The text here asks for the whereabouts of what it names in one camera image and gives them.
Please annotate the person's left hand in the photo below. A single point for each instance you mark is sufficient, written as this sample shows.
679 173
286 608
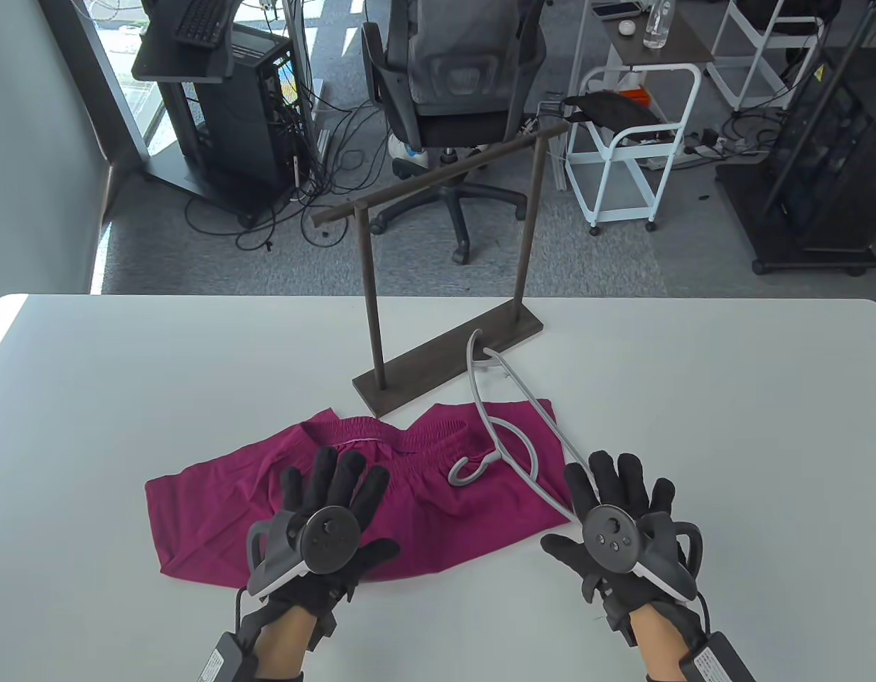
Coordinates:
317 600

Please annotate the person's right hand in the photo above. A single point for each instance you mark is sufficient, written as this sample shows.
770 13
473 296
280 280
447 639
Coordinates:
626 590

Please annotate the person's left little finger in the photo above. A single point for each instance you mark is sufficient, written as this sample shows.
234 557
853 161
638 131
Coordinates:
292 489

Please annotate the person's right middle finger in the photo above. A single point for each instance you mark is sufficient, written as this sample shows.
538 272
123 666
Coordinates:
603 476

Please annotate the person's right little finger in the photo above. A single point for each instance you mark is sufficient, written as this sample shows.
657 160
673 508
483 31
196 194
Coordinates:
661 497

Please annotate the person's left thumb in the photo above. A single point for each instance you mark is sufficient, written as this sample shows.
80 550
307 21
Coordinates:
381 554

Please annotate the person's left middle finger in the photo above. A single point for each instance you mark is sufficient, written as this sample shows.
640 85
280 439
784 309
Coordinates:
352 477

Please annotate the person's right thumb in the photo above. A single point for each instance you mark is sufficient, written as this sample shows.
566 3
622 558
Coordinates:
562 548

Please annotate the person's right forearm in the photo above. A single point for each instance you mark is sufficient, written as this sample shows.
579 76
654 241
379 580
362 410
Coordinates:
658 643

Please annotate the person's left forearm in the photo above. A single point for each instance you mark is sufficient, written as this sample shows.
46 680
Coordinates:
281 643

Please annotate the grey controller on right glove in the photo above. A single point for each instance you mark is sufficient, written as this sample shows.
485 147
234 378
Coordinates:
612 536

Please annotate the grey controller on glove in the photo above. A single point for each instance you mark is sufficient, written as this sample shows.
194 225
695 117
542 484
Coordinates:
612 536
327 540

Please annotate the grey controller on left glove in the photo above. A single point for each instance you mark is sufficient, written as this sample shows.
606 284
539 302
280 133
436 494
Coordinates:
327 540

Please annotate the magenta shorts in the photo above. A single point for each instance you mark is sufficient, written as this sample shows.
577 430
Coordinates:
217 518

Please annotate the grey clothes hanger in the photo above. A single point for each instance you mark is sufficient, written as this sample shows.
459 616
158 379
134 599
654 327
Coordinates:
479 406

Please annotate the dark wooden clothes rack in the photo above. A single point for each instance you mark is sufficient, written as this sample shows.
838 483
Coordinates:
445 355

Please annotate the white rolling cart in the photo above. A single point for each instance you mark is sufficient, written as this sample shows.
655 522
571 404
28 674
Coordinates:
615 193

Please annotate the white power strip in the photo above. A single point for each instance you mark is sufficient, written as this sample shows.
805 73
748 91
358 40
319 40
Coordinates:
706 145

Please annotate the black rolling equipment rack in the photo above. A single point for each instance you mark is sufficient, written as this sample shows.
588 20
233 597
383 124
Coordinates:
814 177

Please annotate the black bag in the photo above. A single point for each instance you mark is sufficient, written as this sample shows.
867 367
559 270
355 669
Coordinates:
612 110

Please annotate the black computer tower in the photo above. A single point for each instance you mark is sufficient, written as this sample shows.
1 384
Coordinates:
246 121

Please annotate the grey office chair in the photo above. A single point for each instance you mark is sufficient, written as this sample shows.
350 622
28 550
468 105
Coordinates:
452 85

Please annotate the brown side table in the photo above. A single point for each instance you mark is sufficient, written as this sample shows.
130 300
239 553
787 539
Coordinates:
665 55

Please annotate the black standing desk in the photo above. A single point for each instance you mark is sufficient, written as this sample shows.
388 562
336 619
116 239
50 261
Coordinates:
175 67

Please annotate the small white round object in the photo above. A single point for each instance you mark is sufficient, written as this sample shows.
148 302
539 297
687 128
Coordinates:
626 28

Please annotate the clear plastic bottle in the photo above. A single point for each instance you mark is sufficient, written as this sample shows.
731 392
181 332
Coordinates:
658 28

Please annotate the smartphone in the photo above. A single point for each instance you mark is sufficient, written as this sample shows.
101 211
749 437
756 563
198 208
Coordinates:
617 9

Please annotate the black keyboard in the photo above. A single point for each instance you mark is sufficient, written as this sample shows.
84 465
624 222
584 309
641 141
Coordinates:
199 21

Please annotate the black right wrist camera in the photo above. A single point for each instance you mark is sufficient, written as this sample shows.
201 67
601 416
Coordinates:
715 661

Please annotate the white metal frame cart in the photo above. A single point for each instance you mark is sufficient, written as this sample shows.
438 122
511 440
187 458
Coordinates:
764 42

